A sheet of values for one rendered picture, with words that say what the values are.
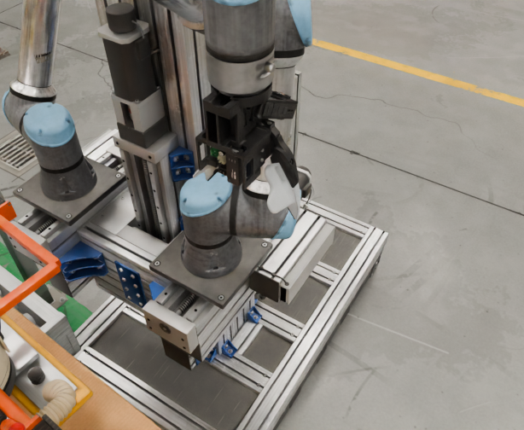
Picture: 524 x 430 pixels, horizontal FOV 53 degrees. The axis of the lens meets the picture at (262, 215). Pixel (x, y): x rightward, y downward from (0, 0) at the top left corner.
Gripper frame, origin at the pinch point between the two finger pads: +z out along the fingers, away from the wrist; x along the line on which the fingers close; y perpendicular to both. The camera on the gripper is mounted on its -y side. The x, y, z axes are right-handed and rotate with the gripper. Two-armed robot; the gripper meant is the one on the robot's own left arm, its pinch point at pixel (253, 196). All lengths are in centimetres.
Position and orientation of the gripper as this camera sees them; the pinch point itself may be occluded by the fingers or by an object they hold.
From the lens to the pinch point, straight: 76.2
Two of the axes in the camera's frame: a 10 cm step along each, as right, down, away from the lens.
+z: 0.0, 7.0, 7.2
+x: 8.5, 3.8, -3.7
